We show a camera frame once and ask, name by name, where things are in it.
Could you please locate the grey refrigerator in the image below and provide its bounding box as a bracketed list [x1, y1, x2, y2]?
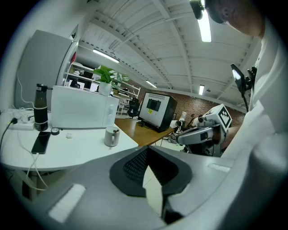
[15, 30, 79, 112]

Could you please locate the white microwave oven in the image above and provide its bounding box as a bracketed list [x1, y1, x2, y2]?
[51, 85, 120, 129]

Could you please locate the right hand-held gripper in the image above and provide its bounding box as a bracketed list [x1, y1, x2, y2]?
[176, 103, 232, 158]

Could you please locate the white power strip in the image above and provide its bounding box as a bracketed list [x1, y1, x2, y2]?
[8, 109, 36, 132]

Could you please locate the white phone charging cable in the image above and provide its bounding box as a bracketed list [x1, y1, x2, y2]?
[17, 130, 49, 191]

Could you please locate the person's right forearm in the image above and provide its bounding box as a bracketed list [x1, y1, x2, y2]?
[226, 125, 245, 149]

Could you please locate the person's head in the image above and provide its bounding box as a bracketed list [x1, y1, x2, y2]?
[204, 0, 265, 36]

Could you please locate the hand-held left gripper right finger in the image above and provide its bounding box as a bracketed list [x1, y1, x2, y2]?
[147, 145, 283, 230]

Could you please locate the black head-mounted camera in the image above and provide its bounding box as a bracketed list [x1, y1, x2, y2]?
[189, 0, 206, 20]

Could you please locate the white storage shelf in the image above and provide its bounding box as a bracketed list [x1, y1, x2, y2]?
[64, 62, 141, 113]

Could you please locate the thin white power cable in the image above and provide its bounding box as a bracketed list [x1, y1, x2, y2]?
[16, 73, 35, 111]

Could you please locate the black chest-mounted device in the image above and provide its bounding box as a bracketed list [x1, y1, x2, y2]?
[230, 63, 258, 113]

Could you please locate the wooden table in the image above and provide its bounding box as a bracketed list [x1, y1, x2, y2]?
[114, 118, 175, 147]

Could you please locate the black plug with cable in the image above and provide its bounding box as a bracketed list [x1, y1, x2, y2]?
[0, 117, 18, 155]

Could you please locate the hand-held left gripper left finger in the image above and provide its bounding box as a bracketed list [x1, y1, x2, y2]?
[31, 145, 168, 230]

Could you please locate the black water bottle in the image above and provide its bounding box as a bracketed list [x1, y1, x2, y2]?
[33, 83, 54, 132]

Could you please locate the black monitor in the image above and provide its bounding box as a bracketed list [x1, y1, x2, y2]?
[137, 92, 178, 133]

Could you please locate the black cable bundle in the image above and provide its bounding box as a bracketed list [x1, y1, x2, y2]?
[137, 121, 158, 130]

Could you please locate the grey white cup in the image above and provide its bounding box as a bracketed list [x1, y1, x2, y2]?
[103, 126, 120, 147]

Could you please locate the person's white t-shirt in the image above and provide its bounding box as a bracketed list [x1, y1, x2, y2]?
[221, 18, 288, 162]

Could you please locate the black smartphone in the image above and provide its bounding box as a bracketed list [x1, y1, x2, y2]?
[31, 131, 52, 155]

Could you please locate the green plant in white pot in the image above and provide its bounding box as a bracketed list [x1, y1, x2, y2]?
[91, 65, 131, 97]

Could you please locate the black office chair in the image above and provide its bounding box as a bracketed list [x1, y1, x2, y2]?
[126, 98, 140, 119]

